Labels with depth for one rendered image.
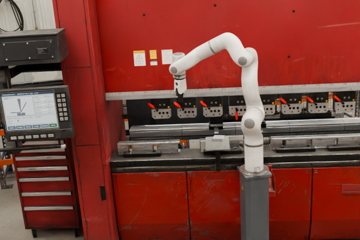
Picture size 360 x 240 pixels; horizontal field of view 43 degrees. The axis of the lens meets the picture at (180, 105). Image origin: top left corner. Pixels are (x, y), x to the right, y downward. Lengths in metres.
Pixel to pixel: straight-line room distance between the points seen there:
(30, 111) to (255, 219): 1.65
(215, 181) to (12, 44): 1.80
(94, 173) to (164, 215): 0.67
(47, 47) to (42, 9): 4.57
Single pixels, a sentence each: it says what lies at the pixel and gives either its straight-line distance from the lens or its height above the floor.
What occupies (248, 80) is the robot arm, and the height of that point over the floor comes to 1.62.
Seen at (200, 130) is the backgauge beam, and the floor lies 0.96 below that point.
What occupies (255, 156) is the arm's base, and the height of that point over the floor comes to 1.12.
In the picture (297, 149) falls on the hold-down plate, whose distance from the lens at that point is 3.68.
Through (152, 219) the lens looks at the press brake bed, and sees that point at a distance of 3.85.
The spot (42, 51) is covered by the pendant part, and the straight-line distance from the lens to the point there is 3.09.
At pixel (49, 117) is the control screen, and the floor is 1.40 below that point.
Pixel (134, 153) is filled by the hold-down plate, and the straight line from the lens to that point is 3.68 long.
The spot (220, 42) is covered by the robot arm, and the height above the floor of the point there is 1.85.
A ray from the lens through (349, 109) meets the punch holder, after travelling 3.71.
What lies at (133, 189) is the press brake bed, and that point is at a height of 0.62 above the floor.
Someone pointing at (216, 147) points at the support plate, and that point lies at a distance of 3.45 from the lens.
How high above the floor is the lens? 2.31
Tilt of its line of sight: 17 degrees down
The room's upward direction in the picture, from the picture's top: 3 degrees counter-clockwise
